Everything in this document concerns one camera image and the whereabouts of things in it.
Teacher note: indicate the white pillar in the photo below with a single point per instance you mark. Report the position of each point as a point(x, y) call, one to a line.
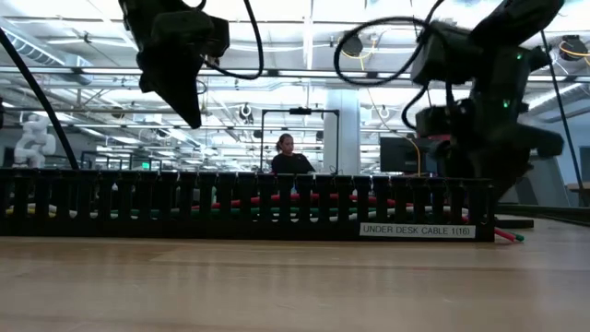
point(343, 129)

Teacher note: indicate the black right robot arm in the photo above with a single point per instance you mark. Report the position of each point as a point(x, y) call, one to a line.
point(507, 74)

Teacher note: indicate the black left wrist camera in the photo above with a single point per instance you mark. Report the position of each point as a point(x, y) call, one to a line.
point(193, 34)

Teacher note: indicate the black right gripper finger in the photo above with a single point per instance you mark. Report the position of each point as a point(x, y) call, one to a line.
point(504, 170)
point(465, 163)

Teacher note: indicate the person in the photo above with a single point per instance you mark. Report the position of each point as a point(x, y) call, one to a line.
point(290, 163)

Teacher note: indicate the black monitor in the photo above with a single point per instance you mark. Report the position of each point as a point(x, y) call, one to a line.
point(396, 154)

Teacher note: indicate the long ceiling light strip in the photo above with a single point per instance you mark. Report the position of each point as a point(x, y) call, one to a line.
point(299, 73)

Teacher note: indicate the black gantry frame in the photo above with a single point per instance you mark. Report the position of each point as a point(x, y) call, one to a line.
point(262, 138)

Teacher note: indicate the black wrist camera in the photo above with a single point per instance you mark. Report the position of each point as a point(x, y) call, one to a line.
point(193, 34)
point(442, 55)

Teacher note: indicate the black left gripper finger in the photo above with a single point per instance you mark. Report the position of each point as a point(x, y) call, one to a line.
point(170, 92)
point(193, 97)

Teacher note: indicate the silver ventilation duct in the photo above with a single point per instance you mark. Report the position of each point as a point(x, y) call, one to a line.
point(576, 94)
point(27, 46)

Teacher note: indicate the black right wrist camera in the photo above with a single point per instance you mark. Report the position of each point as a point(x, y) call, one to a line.
point(442, 55)

